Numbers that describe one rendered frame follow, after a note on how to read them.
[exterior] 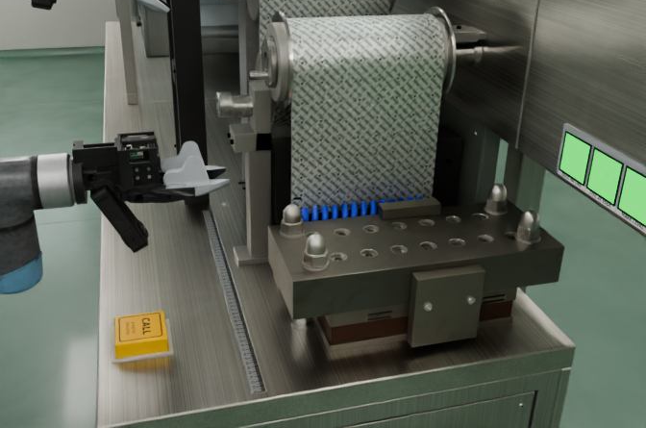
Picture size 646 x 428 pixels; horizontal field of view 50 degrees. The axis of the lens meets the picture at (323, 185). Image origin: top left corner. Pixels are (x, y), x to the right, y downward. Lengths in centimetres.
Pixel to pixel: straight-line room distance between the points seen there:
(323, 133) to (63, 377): 164
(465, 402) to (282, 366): 27
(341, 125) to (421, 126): 13
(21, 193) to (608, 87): 75
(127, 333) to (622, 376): 191
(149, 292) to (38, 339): 157
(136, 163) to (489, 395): 59
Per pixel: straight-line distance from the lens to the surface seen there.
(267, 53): 104
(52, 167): 100
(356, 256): 96
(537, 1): 102
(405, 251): 99
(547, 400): 112
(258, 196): 114
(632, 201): 86
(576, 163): 94
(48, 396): 242
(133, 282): 117
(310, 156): 105
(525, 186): 140
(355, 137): 106
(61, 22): 664
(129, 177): 99
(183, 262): 121
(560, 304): 289
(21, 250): 105
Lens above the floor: 151
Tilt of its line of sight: 24 degrees down
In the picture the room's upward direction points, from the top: 1 degrees clockwise
